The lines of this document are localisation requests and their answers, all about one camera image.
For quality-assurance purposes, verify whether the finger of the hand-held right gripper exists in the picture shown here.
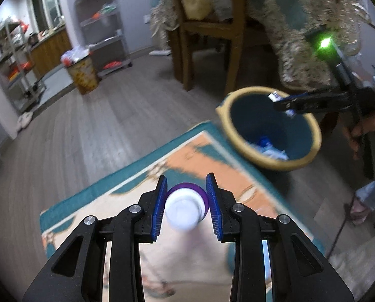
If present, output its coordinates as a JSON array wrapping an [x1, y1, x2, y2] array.
[[282, 91, 318, 101], [274, 97, 320, 114]]

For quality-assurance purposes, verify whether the yellow seat cushion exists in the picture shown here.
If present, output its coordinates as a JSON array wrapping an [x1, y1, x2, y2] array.
[[181, 0, 212, 20]]

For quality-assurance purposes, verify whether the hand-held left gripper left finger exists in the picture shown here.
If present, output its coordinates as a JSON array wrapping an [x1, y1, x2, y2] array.
[[22, 174, 169, 302]]

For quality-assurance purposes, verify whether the round bin with yellow rim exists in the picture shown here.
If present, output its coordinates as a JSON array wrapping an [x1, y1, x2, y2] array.
[[216, 86, 322, 172]]

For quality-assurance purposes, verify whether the lace tablecloth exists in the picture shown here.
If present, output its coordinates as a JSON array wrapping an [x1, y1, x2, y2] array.
[[247, 0, 372, 92]]

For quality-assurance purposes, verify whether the wooden chair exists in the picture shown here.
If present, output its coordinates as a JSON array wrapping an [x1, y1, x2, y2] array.
[[168, 0, 248, 94]]

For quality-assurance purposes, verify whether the white cloth on floor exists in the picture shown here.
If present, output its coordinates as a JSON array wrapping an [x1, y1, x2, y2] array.
[[17, 112, 36, 132]]

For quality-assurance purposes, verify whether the small white and blue wrapper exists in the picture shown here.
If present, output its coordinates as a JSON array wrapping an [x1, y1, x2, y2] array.
[[267, 91, 296, 118]]

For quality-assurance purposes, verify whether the floral patterned bin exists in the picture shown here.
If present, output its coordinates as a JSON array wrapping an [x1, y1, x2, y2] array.
[[66, 59, 100, 95]]

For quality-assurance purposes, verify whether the thin black cable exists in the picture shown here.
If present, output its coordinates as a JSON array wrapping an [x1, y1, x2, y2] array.
[[327, 195, 357, 259]]

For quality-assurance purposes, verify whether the teal and orange rug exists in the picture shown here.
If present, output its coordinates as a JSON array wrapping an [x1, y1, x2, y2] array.
[[39, 121, 326, 302]]

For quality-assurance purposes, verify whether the kitchen window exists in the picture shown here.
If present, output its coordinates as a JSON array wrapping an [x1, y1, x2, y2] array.
[[29, 0, 62, 32]]

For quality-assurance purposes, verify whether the white bottle with purple cap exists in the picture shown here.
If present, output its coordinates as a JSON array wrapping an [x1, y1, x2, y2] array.
[[165, 182, 211, 231]]

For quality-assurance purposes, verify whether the tall metal shelf rack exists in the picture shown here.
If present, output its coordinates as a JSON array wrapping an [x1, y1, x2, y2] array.
[[73, 0, 133, 77]]

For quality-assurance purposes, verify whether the white plastic bag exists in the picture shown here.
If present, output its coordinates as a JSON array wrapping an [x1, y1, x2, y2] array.
[[61, 46, 91, 67]]

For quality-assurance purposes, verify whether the wooden kitchen cabinet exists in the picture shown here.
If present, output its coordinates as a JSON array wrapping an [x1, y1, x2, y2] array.
[[29, 28, 74, 77]]

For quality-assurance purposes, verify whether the person's leg in patterned pants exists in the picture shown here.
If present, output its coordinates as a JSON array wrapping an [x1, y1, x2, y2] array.
[[345, 164, 375, 227]]

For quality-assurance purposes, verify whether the lace chair cover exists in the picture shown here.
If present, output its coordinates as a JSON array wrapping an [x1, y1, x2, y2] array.
[[149, 0, 176, 55]]

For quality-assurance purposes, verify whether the low metal shelf rack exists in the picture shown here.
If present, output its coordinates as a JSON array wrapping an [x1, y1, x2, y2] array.
[[0, 19, 47, 114]]

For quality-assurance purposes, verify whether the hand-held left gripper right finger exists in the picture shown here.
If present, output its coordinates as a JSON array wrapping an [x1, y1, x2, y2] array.
[[206, 173, 355, 302]]

